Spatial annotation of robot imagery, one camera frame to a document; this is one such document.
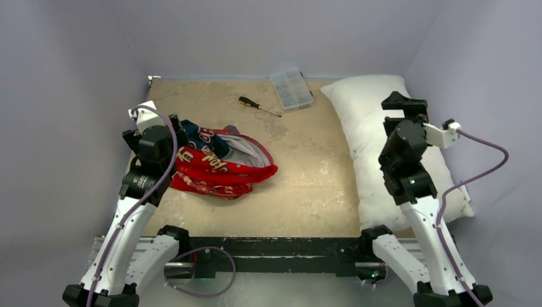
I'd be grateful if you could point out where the white pillow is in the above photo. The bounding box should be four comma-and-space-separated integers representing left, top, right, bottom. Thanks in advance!
320, 75, 474, 233

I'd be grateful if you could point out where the red patterned pillowcase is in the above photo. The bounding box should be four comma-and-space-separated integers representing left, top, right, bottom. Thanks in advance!
170, 120, 278, 200

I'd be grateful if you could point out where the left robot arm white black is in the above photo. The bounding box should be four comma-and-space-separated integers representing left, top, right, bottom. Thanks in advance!
62, 116, 190, 306

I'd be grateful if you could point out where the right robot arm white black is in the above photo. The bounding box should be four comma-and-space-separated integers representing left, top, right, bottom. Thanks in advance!
359, 91, 493, 306

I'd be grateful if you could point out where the yellow black screwdriver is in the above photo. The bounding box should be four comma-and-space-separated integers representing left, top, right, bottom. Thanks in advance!
238, 96, 282, 118

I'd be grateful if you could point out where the clear plastic organizer box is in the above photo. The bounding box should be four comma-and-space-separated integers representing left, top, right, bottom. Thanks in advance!
269, 67, 314, 111

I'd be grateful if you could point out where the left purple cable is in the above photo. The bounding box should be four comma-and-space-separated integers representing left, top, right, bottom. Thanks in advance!
86, 104, 179, 307

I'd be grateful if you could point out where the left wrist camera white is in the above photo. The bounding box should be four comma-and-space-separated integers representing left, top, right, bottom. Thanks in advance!
128, 100, 166, 134

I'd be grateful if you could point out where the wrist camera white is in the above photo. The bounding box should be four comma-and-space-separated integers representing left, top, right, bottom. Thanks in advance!
423, 119, 461, 149
128, 100, 166, 134

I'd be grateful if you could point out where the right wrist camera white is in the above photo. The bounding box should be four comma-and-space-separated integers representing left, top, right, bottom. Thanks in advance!
423, 119, 461, 149

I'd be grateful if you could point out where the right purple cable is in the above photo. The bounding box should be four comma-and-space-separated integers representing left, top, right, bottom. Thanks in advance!
435, 128, 509, 307

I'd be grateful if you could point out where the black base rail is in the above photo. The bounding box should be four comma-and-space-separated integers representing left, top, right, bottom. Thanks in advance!
179, 237, 376, 278

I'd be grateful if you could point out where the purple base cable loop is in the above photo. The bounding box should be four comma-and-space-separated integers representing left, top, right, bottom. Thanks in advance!
163, 247, 236, 299

